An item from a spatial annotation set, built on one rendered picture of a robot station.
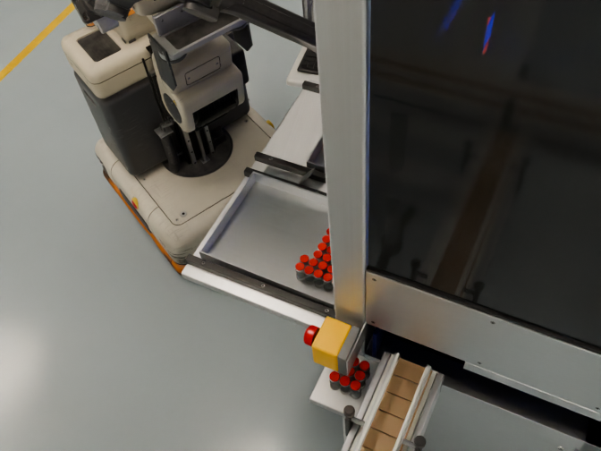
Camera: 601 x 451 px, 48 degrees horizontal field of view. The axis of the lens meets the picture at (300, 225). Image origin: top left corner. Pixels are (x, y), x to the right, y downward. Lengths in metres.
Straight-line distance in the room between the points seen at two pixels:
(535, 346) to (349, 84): 0.56
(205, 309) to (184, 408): 0.38
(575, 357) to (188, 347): 1.61
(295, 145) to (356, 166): 0.84
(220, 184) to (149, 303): 0.52
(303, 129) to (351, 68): 1.00
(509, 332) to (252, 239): 0.69
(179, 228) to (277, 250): 0.90
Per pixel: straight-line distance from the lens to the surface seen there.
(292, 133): 1.80
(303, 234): 1.59
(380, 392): 1.31
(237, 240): 1.60
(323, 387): 1.41
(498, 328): 1.15
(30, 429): 2.55
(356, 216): 1.03
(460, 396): 1.44
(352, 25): 0.78
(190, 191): 2.52
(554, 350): 1.16
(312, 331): 1.31
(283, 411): 2.34
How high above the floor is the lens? 2.18
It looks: 54 degrees down
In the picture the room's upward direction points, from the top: 7 degrees counter-clockwise
